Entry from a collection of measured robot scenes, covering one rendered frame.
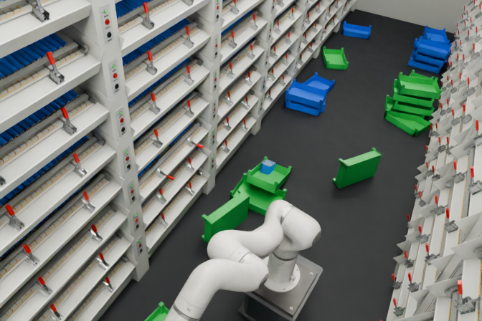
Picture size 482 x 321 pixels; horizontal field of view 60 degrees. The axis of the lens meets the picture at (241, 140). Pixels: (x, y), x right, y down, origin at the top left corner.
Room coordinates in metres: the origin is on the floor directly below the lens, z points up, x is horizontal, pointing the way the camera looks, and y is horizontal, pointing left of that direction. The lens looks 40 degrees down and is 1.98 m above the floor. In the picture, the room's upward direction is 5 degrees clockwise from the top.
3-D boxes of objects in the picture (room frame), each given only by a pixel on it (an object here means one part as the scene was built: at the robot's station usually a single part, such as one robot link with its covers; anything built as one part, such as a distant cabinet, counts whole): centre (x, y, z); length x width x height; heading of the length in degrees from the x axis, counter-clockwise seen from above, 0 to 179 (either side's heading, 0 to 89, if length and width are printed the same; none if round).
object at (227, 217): (1.54, 0.05, 0.10); 0.30 x 0.08 x 0.20; 139
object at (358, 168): (2.05, -0.79, 0.10); 0.30 x 0.08 x 0.20; 120
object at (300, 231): (1.06, -0.26, 0.61); 0.19 x 0.12 x 0.24; 54
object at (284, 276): (1.08, -0.23, 0.39); 0.19 x 0.19 x 0.18
